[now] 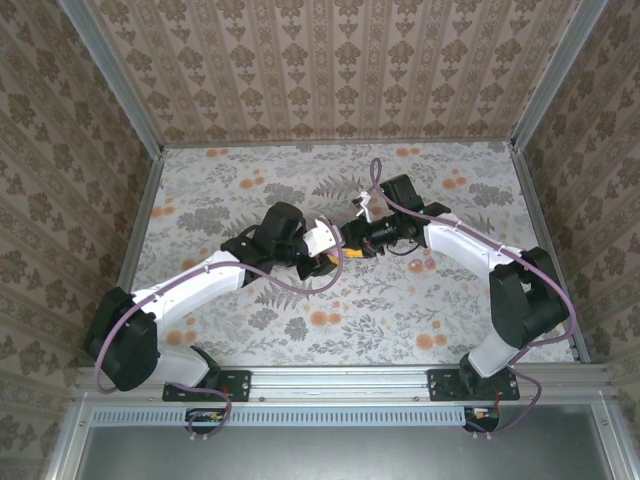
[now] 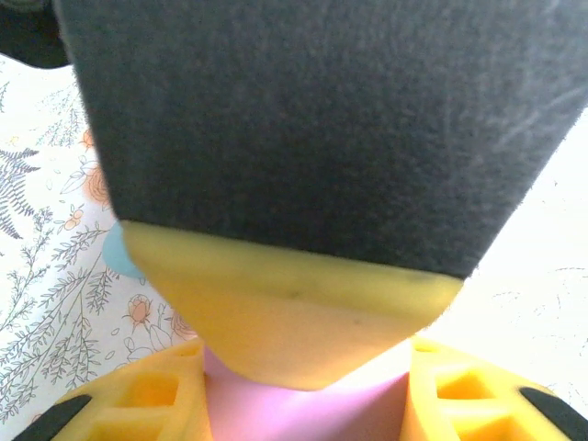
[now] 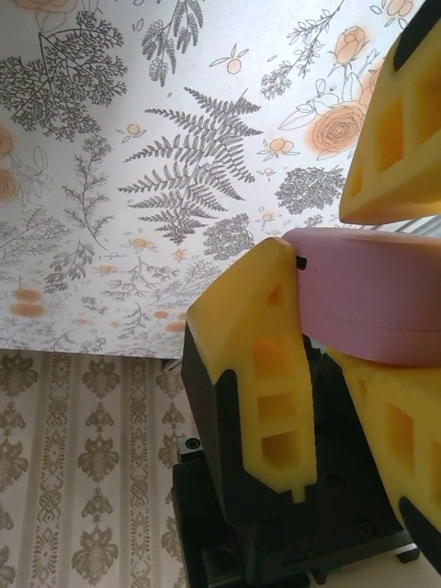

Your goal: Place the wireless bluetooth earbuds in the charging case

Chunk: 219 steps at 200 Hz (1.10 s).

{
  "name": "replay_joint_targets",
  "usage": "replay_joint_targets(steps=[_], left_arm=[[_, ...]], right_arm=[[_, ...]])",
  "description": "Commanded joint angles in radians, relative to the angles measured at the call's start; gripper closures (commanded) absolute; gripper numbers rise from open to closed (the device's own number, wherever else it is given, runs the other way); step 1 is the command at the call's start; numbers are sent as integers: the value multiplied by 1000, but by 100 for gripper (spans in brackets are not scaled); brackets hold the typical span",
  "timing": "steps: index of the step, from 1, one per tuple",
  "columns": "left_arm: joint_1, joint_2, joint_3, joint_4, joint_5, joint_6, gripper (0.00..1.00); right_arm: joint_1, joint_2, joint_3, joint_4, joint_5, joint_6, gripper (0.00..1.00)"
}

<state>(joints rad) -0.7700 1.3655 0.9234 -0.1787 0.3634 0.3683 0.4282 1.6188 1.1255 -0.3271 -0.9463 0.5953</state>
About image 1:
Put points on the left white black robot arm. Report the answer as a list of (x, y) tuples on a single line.
[(190, 287)]

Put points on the aluminium lower frame bar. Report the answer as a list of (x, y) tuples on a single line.
[(64, 460), (616, 450)]

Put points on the aluminium corner post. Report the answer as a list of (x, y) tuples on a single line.
[(554, 80), (116, 80)]

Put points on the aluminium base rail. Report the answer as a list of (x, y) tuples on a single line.
[(340, 385)]

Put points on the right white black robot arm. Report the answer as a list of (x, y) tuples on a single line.
[(525, 300)]

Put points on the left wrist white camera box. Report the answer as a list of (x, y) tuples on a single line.
[(322, 237)]

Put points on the aluminium table side rail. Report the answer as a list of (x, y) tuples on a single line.
[(530, 200), (145, 210)]

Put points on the grey metal panel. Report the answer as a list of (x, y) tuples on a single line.
[(325, 450)]

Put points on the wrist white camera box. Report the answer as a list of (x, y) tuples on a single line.
[(322, 237), (362, 206)]

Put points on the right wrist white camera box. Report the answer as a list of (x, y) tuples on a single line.
[(362, 206)]

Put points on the floral patterned table cover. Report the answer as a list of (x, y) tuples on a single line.
[(350, 340)]

